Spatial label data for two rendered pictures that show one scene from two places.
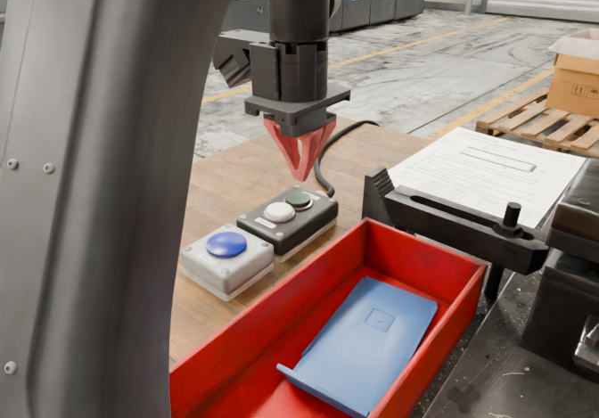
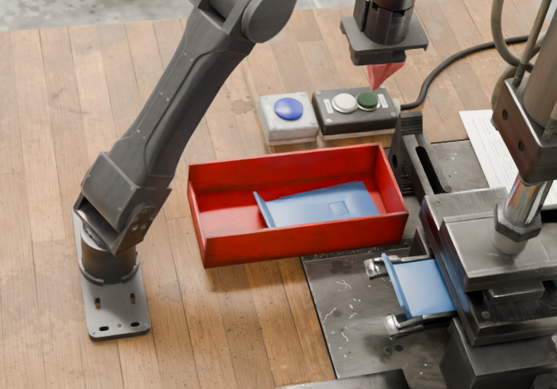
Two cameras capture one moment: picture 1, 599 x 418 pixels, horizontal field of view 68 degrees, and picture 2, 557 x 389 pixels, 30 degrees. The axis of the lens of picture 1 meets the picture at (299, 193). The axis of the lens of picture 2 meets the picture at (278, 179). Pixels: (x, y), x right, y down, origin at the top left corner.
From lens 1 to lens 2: 0.98 m
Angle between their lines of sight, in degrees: 31
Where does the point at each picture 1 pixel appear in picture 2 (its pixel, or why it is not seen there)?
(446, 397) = (331, 262)
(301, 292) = (300, 165)
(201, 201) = (314, 55)
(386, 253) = (380, 173)
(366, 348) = (314, 216)
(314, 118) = (377, 57)
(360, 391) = not seen: hidden behind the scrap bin
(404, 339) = not seen: hidden behind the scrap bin
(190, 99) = (215, 87)
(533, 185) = not seen: outside the picture
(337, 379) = (284, 219)
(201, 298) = (255, 133)
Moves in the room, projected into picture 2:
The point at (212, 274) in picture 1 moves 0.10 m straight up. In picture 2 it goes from (266, 123) to (273, 68)
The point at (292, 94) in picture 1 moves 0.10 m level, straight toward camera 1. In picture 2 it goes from (370, 33) to (325, 74)
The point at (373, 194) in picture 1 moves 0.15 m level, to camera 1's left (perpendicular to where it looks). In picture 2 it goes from (399, 129) to (306, 75)
